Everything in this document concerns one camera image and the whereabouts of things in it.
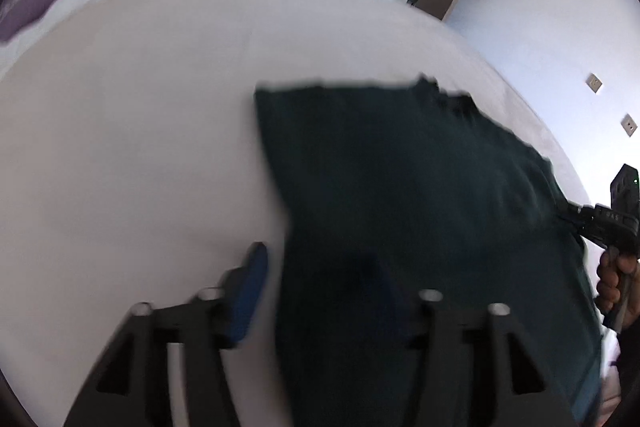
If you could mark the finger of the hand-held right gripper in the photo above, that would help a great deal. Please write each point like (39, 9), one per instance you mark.
(572, 212)

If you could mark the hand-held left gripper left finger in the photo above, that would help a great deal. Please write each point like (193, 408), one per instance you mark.
(250, 292)

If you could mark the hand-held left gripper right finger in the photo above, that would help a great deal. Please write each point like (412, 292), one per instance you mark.
(440, 332)

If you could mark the dark green knit sweater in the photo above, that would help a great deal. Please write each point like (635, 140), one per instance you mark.
(400, 182)

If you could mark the person's right hand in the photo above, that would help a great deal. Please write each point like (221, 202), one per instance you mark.
(607, 282)

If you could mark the bed with white sheet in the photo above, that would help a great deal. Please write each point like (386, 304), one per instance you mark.
(150, 132)

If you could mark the purple cushion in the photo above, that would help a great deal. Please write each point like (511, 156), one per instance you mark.
(35, 2)

